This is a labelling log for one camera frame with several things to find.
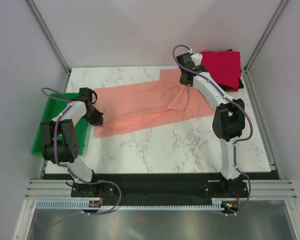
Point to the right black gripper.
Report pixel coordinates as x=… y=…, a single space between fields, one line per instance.
x=182 y=82

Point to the left aluminium frame post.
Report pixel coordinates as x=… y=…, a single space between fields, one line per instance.
x=48 y=35

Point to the salmon pink t shirt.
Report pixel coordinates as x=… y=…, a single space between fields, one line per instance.
x=135 y=107

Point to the white slotted cable duct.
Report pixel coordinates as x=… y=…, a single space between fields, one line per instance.
x=89 y=205

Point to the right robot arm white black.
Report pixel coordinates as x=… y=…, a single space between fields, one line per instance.
x=228 y=124

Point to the aluminium frame post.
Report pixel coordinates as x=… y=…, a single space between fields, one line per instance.
x=48 y=35
x=266 y=33

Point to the folded crimson t shirt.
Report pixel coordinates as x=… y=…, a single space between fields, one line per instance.
x=209 y=61

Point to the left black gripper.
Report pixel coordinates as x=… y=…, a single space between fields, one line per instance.
x=98 y=118

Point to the right aluminium frame post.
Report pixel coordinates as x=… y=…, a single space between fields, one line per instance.
x=266 y=33

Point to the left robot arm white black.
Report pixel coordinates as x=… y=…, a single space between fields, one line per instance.
x=59 y=141

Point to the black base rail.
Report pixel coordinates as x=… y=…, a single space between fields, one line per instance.
x=151 y=188

